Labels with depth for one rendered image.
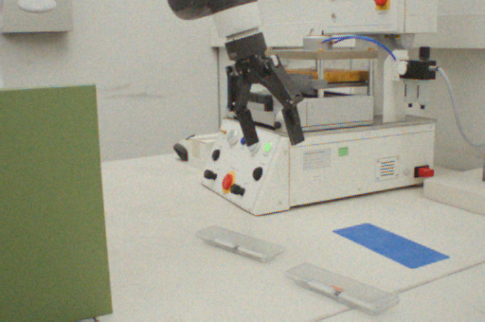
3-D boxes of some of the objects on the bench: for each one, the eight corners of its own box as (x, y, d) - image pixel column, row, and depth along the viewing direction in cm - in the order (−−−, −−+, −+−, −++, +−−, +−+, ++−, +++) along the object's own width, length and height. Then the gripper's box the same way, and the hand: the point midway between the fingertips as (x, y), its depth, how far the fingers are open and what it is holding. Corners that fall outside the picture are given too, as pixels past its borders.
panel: (201, 183, 149) (226, 119, 149) (251, 213, 122) (281, 135, 122) (195, 181, 148) (220, 116, 148) (243, 210, 121) (274, 133, 121)
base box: (354, 161, 173) (355, 108, 170) (441, 187, 140) (445, 123, 137) (199, 183, 151) (197, 121, 147) (262, 222, 117) (262, 144, 114)
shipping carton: (237, 157, 183) (237, 131, 182) (258, 164, 172) (257, 135, 170) (187, 164, 174) (186, 136, 173) (205, 171, 163) (204, 142, 162)
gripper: (191, 50, 109) (223, 151, 113) (270, 27, 89) (305, 150, 93) (221, 42, 113) (250, 138, 117) (302, 18, 93) (333, 135, 97)
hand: (273, 138), depth 105 cm, fingers open, 13 cm apart
